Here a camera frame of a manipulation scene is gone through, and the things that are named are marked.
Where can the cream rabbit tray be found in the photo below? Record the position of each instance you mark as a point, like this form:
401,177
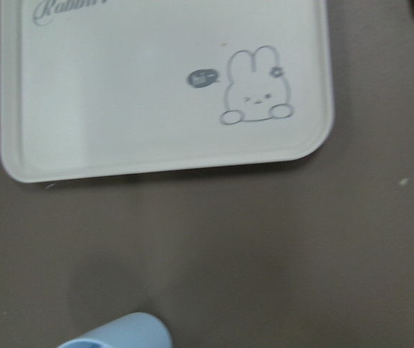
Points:
98,88

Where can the light blue cup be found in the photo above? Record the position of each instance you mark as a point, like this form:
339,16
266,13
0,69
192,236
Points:
138,329

